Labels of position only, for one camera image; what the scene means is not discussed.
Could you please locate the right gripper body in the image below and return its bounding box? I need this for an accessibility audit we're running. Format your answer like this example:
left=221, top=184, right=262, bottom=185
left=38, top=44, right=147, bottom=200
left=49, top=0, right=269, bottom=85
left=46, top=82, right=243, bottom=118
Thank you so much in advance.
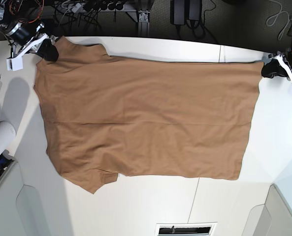
left=5, top=22, right=56, bottom=58

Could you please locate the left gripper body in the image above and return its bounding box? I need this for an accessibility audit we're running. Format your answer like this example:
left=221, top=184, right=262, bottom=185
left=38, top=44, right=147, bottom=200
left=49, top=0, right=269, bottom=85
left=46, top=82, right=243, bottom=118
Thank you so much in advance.
left=268, top=50, right=292, bottom=83

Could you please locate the tan brown t-shirt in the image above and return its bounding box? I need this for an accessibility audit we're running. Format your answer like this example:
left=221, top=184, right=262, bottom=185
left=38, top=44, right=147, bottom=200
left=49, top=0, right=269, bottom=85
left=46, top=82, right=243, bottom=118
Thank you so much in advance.
left=34, top=37, right=263, bottom=193

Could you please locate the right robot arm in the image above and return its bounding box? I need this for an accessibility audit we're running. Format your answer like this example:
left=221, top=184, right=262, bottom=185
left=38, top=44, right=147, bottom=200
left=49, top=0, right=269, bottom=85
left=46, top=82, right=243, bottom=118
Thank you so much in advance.
left=0, top=0, right=59, bottom=61

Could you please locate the grey padded panel right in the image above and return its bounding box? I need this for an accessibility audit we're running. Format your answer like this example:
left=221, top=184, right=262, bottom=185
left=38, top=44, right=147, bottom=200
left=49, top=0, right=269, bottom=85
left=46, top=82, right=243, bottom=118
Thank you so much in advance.
left=242, top=184, right=292, bottom=236

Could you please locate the grey padded panel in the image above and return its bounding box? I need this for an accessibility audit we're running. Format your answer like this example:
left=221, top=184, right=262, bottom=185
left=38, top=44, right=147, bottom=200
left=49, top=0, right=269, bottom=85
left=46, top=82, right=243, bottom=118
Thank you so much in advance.
left=0, top=161, right=51, bottom=236
left=242, top=184, right=292, bottom=236

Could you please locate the grey padded panel left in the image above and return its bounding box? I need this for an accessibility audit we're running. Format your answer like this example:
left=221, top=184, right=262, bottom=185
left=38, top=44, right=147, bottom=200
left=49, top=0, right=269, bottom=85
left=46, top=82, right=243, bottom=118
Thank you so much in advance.
left=0, top=161, right=51, bottom=236

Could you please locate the white vent grille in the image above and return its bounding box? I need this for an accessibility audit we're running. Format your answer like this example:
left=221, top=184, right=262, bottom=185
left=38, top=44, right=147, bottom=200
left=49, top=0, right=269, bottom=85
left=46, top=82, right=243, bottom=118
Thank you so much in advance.
left=155, top=222, right=217, bottom=236

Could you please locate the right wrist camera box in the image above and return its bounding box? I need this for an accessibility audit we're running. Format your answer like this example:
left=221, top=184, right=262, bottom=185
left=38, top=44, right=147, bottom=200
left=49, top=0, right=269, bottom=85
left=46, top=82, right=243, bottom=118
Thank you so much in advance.
left=6, top=57, right=23, bottom=71

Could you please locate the grey looped cable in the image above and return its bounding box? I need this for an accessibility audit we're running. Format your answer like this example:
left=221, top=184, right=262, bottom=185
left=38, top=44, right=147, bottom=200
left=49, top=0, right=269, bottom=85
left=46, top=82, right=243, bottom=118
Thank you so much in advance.
left=265, top=0, right=292, bottom=41

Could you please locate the aluminium frame post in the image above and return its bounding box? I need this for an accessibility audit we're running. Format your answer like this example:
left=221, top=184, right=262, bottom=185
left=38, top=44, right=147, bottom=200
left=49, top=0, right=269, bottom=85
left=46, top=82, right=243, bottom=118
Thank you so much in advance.
left=126, top=10, right=150, bottom=38

